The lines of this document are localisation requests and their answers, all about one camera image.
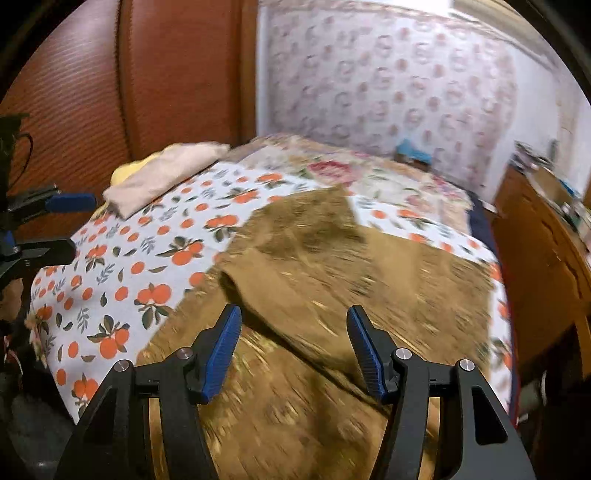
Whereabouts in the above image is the wooden cabinet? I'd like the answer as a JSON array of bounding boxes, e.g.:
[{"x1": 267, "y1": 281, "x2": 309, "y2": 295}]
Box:
[{"x1": 491, "y1": 164, "x2": 591, "y2": 386}]

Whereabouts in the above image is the beige folded cloth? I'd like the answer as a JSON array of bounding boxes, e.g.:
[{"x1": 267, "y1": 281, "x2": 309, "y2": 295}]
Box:
[{"x1": 102, "y1": 141, "x2": 231, "y2": 217}]

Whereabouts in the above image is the rose floral blanket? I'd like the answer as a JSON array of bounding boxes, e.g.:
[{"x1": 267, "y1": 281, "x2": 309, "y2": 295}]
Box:
[{"x1": 222, "y1": 134, "x2": 472, "y2": 217}]

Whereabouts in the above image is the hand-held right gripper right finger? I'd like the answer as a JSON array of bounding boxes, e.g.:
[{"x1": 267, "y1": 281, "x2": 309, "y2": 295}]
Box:
[{"x1": 346, "y1": 305, "x2": 537, "y2": 480}]

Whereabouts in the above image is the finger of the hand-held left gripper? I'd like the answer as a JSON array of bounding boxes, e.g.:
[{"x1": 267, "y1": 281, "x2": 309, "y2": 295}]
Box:
[
  {"x1": 13, "y1": 237, "x2": 77, "y2": 269},
  {"x1": 8, "y1": 186, "x2": 98, "y2": 217}
]

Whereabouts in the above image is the brown gold patterned shirt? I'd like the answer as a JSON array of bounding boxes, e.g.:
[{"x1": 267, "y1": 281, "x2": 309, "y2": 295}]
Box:
[{"x1": 136, "y1": 185, "x2": 498, "y2": 480}]

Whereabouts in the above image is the circle print curtain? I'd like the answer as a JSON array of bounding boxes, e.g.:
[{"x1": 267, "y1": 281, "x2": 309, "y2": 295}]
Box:
[{"x1": 257, "y1": 0, "x2": 519, "y2": 186}]

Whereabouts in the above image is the stack of folded cloths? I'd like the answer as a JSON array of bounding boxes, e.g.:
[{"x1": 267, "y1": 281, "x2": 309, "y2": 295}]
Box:
[{"x1": 512, "y1": 141, "x2": 552, "y2": 168}]

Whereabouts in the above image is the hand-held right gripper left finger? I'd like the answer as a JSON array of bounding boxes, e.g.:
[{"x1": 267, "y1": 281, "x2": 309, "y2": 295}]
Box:
[{"x1": 53, "y1": 304, "x2": 243, "y2": 480}]

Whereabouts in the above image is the cardboard box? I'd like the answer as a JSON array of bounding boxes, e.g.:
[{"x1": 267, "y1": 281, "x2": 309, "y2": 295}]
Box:
[{"x1": 531, "y1": 166, "x2": 580, "y2": 206}]

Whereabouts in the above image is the blue cloth pile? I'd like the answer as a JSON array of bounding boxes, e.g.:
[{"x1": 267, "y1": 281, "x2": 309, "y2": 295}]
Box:
[{"x1": 396, "y1": 138, "x2": 433, "y2": 164}]

